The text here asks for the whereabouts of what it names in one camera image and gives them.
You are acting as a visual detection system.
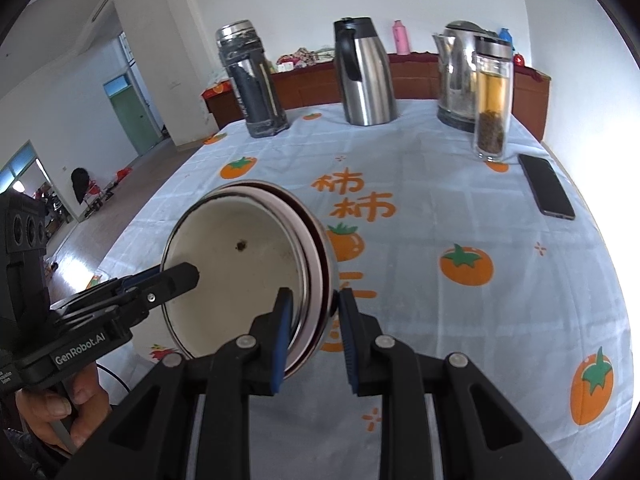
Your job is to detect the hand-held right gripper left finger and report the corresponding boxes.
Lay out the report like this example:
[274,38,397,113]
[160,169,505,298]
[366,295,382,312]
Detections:
[55,287,296,480]

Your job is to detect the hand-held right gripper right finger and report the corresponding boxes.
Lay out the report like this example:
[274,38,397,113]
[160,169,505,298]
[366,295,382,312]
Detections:
[336,287,573,480]

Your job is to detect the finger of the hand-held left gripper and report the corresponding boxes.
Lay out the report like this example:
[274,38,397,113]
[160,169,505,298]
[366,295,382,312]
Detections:
[50,261,201,328]
[117,265,166,293]

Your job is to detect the person's left hand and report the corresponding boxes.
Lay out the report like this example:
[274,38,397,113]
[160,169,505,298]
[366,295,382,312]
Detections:
[15,362,113,456]

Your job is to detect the green door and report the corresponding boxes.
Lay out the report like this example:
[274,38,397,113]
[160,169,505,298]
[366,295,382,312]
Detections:
[110,91,161,157]

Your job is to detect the persimmon printed tablecloth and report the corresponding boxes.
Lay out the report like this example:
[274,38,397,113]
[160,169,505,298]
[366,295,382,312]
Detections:
[87,99,640,480]

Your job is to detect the black vacuum flask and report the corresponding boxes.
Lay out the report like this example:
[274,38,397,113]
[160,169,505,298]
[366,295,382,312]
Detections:
[215,20,290,139]

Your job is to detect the brown wooden cabinet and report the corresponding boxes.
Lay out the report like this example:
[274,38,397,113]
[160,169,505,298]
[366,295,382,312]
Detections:
[202,52,551,141]

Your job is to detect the black smartphone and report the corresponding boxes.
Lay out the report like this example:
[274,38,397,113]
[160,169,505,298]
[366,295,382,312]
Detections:
[517,153,577,221]

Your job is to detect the pile of colourful cloth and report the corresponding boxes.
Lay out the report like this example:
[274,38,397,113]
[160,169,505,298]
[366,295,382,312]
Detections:
[276,47,333,68]

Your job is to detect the stainless steel carafe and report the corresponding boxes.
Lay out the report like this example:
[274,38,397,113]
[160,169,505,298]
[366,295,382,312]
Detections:
[333,17,399,126]

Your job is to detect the glass tea bottle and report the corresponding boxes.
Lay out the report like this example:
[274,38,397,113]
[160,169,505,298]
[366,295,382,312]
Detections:
[472,36,515,163]

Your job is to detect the stainless steel electric kettle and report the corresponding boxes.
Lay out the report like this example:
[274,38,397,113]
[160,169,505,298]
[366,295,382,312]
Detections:
[432,20,506,133]

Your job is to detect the pink thermos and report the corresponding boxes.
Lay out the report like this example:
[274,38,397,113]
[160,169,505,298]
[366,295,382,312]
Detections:
[391,20,411,56]

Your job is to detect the black cable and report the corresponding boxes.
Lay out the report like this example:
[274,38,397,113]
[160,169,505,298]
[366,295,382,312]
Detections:
[97,365,136,393]

